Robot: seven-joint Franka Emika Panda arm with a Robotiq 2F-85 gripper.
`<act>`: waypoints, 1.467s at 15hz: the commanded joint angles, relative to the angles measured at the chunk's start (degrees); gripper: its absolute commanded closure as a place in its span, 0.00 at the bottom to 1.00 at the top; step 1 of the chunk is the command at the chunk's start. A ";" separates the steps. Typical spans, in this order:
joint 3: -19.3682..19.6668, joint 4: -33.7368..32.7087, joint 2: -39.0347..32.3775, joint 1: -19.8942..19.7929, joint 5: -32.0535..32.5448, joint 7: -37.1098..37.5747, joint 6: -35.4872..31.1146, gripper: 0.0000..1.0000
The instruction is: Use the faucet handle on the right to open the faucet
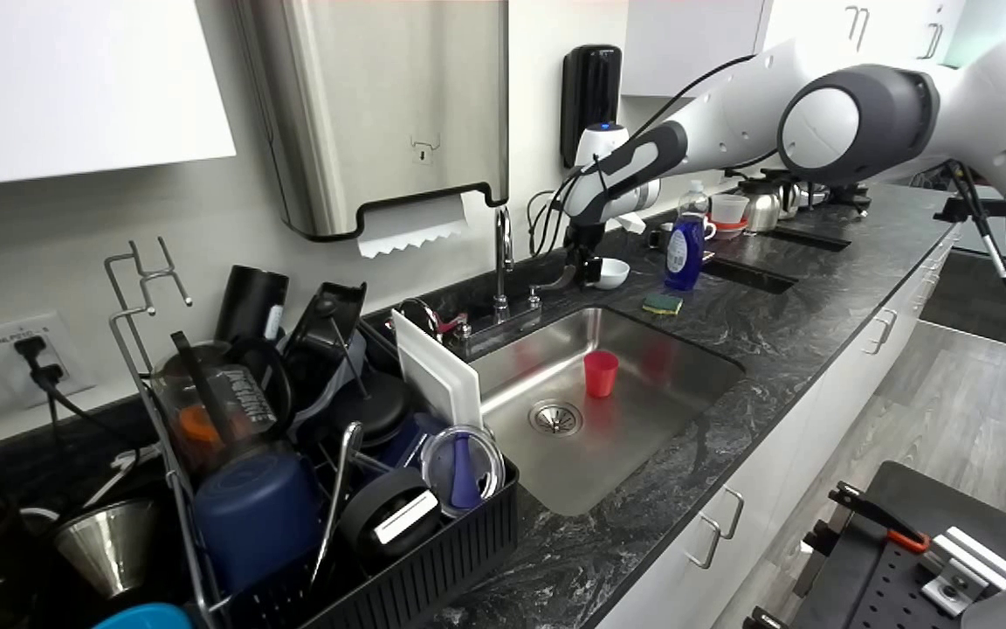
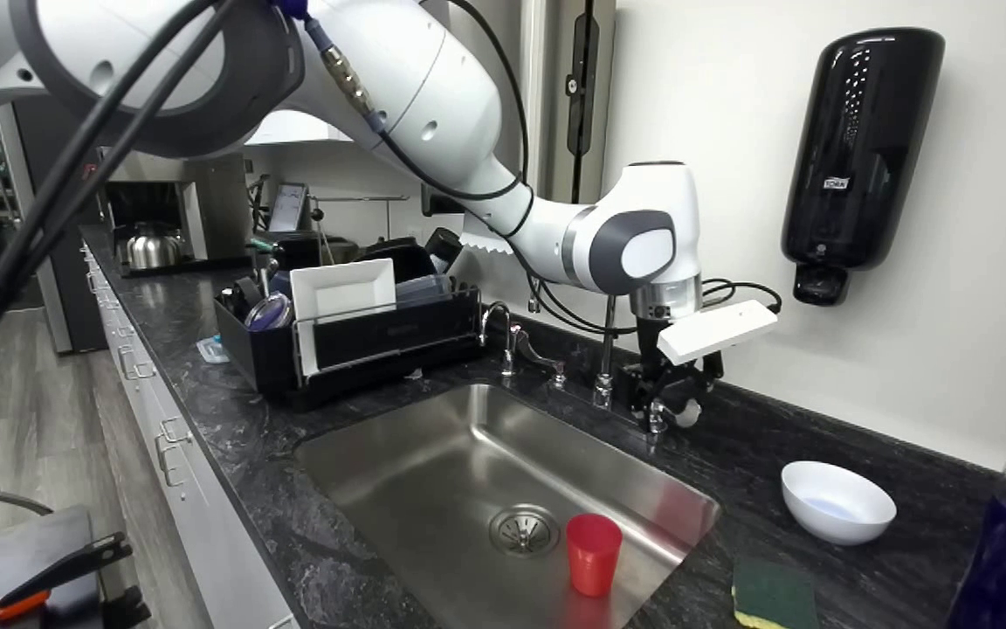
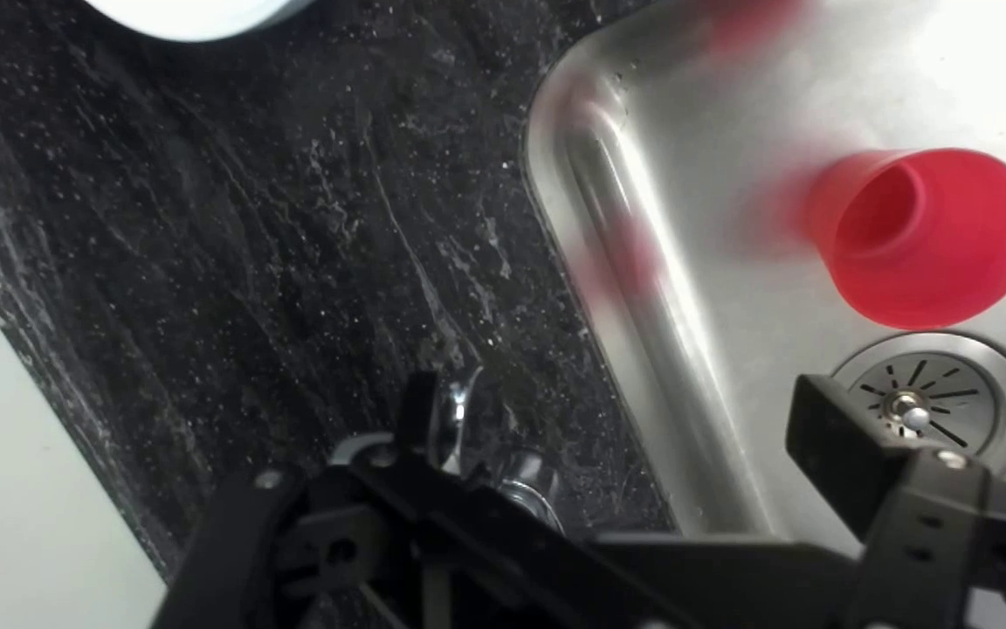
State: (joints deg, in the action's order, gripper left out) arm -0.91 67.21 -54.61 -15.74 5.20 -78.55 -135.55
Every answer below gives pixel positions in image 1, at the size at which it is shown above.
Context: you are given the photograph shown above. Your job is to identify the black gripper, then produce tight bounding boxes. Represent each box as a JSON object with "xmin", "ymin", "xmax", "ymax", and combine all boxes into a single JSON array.
[{"xmin": 569, "ymin": 216, "xmax": 607, "ymax": 289}]

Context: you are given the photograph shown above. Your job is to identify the slim chrome side faucet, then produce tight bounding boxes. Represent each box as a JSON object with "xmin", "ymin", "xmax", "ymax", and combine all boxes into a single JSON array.
[{"xmin": 491, "ymin": 205, "xmax": 520, "ymax": 325}]

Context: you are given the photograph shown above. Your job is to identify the white ceramic bowl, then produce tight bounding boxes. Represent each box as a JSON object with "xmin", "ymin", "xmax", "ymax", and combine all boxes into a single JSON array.
[{"xmin": 598, "ymin": 254, "xmax": 635, "ymax": 294}]

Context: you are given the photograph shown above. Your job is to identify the green yellow sponge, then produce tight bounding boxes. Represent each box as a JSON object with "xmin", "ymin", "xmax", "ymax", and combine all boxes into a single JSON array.
[{"xmin": 639, "ymin": 289, "xmax": 689, "ymax": 323}]

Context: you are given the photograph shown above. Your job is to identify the red plastic cup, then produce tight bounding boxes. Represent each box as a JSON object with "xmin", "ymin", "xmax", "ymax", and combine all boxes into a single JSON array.
[{"xmin": 583, "ymin": 346, "xmax": 622, "ymax": 403}]

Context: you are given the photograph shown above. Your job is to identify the steel sink drain strainer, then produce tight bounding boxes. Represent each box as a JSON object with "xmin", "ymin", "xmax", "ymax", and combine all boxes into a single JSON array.
[{"xmin": 528, "ymin": 400, "xmax": 589, "ymax": 440}]

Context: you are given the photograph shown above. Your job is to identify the black counter mat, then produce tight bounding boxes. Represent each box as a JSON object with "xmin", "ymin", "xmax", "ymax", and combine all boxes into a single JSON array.
[
  {"xmin": 703, "ymin": 254, "xmax": 800, "ymax": 296},
  {"xmin": 761, "ymin": 221, "xmax": 855, "ymax": 254}
]

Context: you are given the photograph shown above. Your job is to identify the white cutting board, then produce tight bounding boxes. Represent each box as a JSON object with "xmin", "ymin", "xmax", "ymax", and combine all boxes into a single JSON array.
[{"xmin": 388, "ymin": 306, "xmax": 486, "ymax": 431}]

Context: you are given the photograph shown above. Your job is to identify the white paper towel sheet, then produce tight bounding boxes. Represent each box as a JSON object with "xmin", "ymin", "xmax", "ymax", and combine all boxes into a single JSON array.
[{"xmin": 354, "ymin": 189, "xmax": 473, "ymax": 261}]

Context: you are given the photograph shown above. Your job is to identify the stainless steel sink basin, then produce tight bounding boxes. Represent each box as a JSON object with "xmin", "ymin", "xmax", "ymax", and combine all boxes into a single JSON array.
[{"xmin": 473, "ymin": 303, "xmax": 749, "ymax": 522}]

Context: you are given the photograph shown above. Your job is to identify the small steel canister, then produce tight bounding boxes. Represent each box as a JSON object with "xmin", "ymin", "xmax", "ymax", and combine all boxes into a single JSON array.
[{"xmin": 745, "ymin": 189, "xmax": 791, "ymax": 237}]

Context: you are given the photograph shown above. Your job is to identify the clear glass with blue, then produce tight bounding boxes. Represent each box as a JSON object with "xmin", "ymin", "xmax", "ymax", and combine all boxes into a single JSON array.
[{"xmin": 416, "ymin": 423, "xmax": 509, "ymax": 517}]

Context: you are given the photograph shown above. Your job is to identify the steel paper towel dispenser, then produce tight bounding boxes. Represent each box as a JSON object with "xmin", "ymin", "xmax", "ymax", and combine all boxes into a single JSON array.
[{"xmin": 250, "ymin": 0, "xmax": 517, "ymax": 245}]

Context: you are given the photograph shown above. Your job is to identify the white base cabinets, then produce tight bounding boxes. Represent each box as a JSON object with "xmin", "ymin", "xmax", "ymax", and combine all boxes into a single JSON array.
[{"xmin": 595, "ymin": 225, "xmax": 973, "ymax": 629}]

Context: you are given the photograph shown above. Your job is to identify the black lid white label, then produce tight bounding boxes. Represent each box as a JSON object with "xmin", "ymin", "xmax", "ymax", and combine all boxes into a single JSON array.
[{"xmin": 335, "ymin": 466, "xmax": 446, "ymax": 573}]

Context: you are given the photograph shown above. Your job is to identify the black dish rack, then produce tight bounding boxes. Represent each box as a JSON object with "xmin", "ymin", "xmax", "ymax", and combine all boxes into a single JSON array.
[{"xmin": 132, "ymin": 277, "xmax": 526, "ymax": 629}]

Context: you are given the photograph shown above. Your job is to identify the black tumbler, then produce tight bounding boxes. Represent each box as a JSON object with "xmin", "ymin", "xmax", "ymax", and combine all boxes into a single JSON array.
[{"xmin": 217, "ymin": 261, "xmax": 293, "ymax": 354}]

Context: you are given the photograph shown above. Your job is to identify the blender jar with orange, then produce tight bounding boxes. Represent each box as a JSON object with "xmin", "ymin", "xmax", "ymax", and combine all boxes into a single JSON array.
[{"xmin": 159, "ymin": 336, "xmax": 299, "ymax": 474}]

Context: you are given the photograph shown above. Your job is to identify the dark blue pitcher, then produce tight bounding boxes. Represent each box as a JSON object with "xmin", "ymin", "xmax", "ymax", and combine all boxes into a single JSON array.
[{"xmin": 186, "ymin": 446, "xmax": 325, "ymax": 590}]

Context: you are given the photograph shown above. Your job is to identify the black tool cart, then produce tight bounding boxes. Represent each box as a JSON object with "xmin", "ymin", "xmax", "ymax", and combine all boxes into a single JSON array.
[{"xmin": 745, "ymin": 457, "xmax": 1006, "ymax": 629}]

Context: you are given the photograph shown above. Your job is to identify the white metal blocks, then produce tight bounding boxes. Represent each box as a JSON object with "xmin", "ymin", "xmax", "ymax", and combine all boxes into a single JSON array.
[{"xmin": 919, "ymin": 522, "xmax": 1006, "ymax": 621}]

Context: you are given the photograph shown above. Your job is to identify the steel funnel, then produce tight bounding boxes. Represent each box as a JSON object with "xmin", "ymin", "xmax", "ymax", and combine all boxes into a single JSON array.
[{"xmin": 56, "ymin": 501, "xmax": 166, "ymax": 602}]

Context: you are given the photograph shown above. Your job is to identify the light blue bowl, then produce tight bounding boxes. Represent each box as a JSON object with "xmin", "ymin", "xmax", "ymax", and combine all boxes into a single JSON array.
[{"xmin": 90, "ymin": 602, "xmax": 198, "ymax": 629}]

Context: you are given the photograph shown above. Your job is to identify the black wall soap dispenser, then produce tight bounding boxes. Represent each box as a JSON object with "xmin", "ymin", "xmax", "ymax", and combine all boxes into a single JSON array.
[{"xmin": 556, "ymin": 43, "xmax": 629, "ymax": 170}]

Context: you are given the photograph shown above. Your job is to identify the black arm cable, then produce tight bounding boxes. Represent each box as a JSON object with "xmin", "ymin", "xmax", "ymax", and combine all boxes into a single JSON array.
[{"xmin": 551, "ymin": 48, "xmax": 761, "ymax": 216}]

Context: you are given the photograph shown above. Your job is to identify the silver cabinet handle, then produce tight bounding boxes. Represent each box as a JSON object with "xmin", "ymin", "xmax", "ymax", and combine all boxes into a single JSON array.
[
  {"xmin": 686, "ymin": 513, "xmax": 725, "ymax": 573},
  {"xmin": 869, "ymin": 306, "xmax": 904, "ymax": 361},
  {"xmin": 717, "ymin": 485, "xmax": 756, "ymax": 545}
]

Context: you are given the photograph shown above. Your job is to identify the orange handled tool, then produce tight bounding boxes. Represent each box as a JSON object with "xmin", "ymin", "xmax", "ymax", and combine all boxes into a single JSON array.
[{"xmin": 826, "ymin": 480, "xmax": 935, "ymax": 559}]

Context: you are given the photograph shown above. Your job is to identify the white wall outlet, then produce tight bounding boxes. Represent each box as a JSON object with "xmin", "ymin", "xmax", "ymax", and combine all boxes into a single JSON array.
[{"xmin": 0, "ymin": 310, "xmax": 94, "ymax": 404}]

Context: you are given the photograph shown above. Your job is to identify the white wall cabinet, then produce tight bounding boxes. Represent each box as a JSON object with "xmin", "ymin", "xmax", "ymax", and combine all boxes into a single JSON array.
[{"xmin": 0, "ymin": 0, "xmax": 237, "ymax": 191}]

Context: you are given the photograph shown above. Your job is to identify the black power plug cable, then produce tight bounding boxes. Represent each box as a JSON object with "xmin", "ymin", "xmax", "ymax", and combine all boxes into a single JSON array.
[{"xmin": 11, "ymin": 333, "xmax": 122, "ymax": 440}]

